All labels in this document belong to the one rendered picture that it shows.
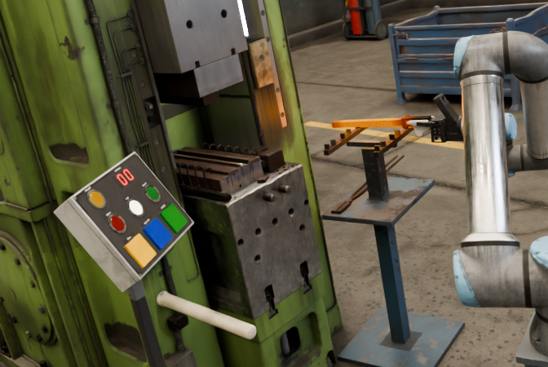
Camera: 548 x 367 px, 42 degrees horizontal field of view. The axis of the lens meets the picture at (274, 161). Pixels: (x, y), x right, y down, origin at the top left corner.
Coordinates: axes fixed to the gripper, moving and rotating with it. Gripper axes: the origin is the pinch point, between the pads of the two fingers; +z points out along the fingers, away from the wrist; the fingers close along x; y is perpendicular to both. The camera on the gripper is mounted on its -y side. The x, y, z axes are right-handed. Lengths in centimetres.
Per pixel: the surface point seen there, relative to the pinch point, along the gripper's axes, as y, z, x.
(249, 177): 6, 41, -47
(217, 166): 1, 51, -51
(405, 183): 31.5, 13.4, 14.5
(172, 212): -2, 33, -93
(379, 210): 31.7, 12.0, -11.2
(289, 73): -19, 49, -1
